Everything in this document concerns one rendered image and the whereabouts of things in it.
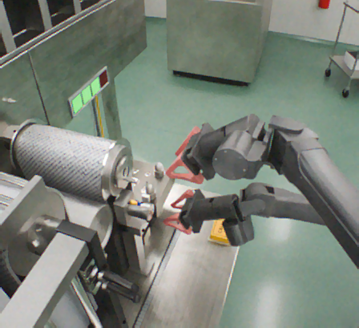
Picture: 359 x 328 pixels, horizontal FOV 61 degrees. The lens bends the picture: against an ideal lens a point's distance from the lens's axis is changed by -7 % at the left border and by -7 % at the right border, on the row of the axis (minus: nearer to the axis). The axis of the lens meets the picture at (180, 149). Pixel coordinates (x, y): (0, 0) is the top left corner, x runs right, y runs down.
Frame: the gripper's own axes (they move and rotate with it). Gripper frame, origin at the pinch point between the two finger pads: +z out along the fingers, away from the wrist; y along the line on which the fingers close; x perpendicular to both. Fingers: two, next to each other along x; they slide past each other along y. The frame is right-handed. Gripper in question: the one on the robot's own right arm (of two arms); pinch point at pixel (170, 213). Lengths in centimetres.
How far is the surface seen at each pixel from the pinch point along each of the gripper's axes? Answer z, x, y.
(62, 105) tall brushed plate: 28.7, 34.7, 17.2
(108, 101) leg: 61, 14, 71
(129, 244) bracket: 7.2, 1.8, -11.3
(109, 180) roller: -2.9, 22.6, -11.2
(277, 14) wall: 34, -65, 444
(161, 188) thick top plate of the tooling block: 7.5, 0.5, 10.6
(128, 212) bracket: -0.9, 12.6, -11.2
